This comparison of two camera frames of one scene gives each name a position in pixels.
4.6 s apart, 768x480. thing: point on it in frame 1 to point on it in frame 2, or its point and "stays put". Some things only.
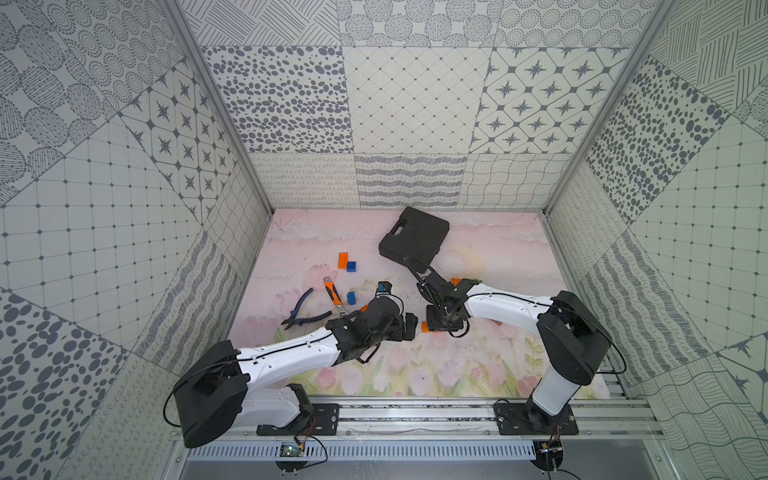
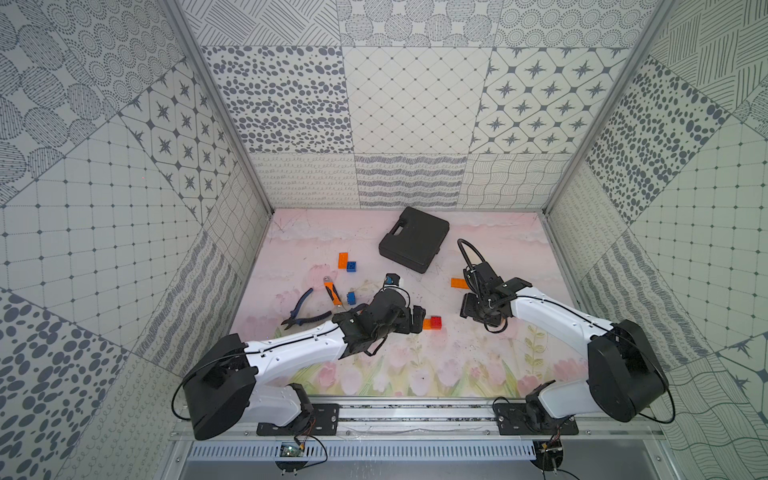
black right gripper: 433,325 to 467,310
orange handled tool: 333,294 stays put
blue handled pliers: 294,320 stays put
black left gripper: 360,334 stays put
